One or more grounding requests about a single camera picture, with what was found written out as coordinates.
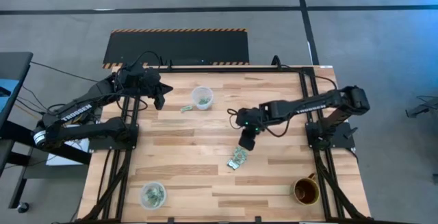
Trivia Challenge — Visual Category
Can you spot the black floor cable bundle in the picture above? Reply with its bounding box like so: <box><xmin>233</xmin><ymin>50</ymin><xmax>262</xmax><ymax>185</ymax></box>
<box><xmin>15</xmin><ymin>85</ymin><xmax>75</xmax><ymax>127</ymax></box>

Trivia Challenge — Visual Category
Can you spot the white printed paper sheet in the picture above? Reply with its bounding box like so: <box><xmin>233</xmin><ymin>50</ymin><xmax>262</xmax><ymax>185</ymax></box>
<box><xmin>46</xmin><ymin>124</ymin><xmax>90</xmax><ymax>166</ymax></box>

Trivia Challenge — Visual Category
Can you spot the clear plastic cup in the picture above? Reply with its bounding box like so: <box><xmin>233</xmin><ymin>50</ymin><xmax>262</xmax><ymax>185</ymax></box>
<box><xmin>190</xmin><ymin>86</ymin><xmax>215</xmax><ymax>111</ymax></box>
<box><xmin>139</xmin><ymin>180</ymin><xmax>168</xmax><ymax>211</ymax></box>

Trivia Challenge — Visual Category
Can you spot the black aluminium table frame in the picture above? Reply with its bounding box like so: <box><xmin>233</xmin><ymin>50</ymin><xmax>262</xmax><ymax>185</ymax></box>
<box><xmin>77</xmin><ymin>64</ymin><xmax>372</xmax><ymax>224</ymax></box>

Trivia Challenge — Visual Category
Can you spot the black hazard-striped floor mat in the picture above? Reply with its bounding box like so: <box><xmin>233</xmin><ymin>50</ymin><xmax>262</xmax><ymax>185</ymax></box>
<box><xmin>102</xmin><ymin>28</ymin><xmax>250</xmax><ymax>70</ymax></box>

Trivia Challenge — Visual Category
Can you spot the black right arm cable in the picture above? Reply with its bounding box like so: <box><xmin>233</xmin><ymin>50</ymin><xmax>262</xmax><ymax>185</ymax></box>
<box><xmin>227</xmin><ymin>107</ymin><xmax>292</xmax><ymax>138</ymax></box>

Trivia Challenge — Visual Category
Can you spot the black desk top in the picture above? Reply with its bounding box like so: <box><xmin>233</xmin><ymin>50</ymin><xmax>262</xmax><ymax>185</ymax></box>
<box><xmin>0</xmin><ymin>51</ymin><xmax>34</xmax><ymax>129</ymax></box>

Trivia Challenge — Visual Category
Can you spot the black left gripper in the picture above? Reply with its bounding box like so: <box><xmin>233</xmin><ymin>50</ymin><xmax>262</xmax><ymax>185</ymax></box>
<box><xmin>118</xmin><ymin>62</ymin><xmax>174</xmax><ymax>97</ymax></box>

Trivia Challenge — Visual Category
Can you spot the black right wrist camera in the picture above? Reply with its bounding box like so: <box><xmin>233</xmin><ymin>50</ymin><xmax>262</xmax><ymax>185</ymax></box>
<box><xmin>237</xmin><ymin>129</ymin><xmax>257</xmax><ymax>151</ymax></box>

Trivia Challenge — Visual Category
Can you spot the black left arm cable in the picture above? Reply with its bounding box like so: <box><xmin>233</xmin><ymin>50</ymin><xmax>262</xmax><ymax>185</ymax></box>
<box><xmin>116</xmin><ymin>50</ymin><xmax>164</xmax><ymax>112</ymax></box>

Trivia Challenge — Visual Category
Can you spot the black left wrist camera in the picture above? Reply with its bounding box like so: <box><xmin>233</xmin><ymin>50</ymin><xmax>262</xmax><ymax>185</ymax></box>
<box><xmin>153</xmin><ymin>93</ymin><xmax>166</xmax><ymax>111</ymax></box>

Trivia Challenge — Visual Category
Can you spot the brown ceramic mug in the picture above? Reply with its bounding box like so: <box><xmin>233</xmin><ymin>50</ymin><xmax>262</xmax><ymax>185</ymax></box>
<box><xmin>290</xmin><ymin>172</ymin><xmax>321</xmax><ymax>206</ymax></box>

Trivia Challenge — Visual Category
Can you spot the black cable over table edge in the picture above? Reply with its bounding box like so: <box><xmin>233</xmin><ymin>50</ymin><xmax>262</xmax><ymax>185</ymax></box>
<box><xmin>273</xmin><ymin>55</ymin><xmax>339</xmax><ymax>91</ymax></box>

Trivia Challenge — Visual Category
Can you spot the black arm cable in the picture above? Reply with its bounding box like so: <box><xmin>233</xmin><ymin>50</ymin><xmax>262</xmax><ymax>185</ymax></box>
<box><xmin>116</xmin><ymin>50</ymin><xmax>164</xmax><ymax>112</ymax></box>
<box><xmin>227</xmin><ymin>107</ymin><xmax>292</xmax><ymax>138</ymax></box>

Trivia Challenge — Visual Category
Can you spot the grey equipment stand leg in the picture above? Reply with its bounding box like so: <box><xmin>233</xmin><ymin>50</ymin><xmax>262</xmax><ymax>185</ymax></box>
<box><xmin>405</xmin><ymin>95</ymin><xmax>438</xmax><ymax>119</ymax></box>

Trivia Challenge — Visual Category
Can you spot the blue panel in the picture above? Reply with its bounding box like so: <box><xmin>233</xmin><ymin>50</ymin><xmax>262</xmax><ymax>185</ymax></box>
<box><xmin>0</xmin><ymin>79</ymin><xmax>21</xmax><ymax>114</ymax></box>

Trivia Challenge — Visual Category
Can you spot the black stand beam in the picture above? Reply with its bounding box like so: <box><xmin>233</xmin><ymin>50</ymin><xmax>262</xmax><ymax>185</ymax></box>
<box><xmin>0</xmin><ymin>120</ymin><xmax>92</xmax><ymax>166</ymax></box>

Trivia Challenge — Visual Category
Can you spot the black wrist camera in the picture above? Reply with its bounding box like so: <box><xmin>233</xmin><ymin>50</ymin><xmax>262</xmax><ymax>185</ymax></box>
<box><xmin>237</xmin><ymin>129</ymin><xmax>257</xmax><ymax>151</ymax></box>
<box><xmin>153</xmin><ymin>93</ymin><xmax>166</xmax><ymax>111</ymax></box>

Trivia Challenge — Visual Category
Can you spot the black desk leg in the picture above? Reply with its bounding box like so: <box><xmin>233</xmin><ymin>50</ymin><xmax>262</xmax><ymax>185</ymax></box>
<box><xmin>8</xmin><ymin>177</ymin><xmax>29</xmax><ymax>210</ymax></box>

